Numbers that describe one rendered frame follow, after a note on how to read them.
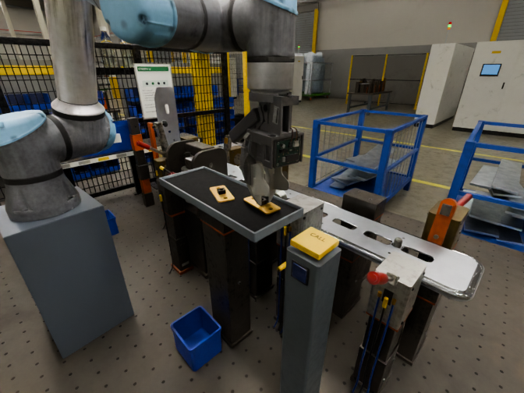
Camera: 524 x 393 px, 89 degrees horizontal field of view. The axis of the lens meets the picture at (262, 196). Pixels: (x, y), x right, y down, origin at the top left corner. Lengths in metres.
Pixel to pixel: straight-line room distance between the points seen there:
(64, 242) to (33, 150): 0.22
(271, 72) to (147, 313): 0.84
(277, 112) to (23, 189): 0.61
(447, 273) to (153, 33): 0.72
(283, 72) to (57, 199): 0.61
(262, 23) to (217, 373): 0.79
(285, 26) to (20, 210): 0.70
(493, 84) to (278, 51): 8.18
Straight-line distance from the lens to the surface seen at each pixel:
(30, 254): 0.82
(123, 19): 0.39
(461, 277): 0.77
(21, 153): 0.79
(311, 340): 0.57
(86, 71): 0.81
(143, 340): 0.96
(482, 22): 14.88
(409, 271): 0.62
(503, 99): 8.55
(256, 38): 0.45
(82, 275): 0.88
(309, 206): 0.68
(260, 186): 0.49
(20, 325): 1.19
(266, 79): 0.44
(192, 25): 0.42
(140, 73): 1.84
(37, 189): 0.81
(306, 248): 0.45
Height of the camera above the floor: 1.42
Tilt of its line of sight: 25 degrees down
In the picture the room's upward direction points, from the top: straight up
